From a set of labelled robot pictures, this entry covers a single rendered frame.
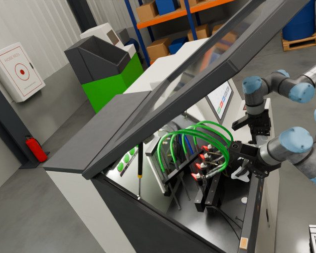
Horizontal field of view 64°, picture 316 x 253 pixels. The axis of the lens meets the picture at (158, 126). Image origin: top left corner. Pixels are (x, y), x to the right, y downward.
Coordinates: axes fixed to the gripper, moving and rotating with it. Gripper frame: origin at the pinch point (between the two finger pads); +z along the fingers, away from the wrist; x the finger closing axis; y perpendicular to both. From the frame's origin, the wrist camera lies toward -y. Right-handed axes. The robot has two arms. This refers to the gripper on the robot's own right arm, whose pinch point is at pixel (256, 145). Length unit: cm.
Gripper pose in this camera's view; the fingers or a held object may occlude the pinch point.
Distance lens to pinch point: 131.7
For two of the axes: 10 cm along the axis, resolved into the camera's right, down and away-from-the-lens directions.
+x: 3.9, -5.8, 7.1
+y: 8.6, -0.3, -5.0
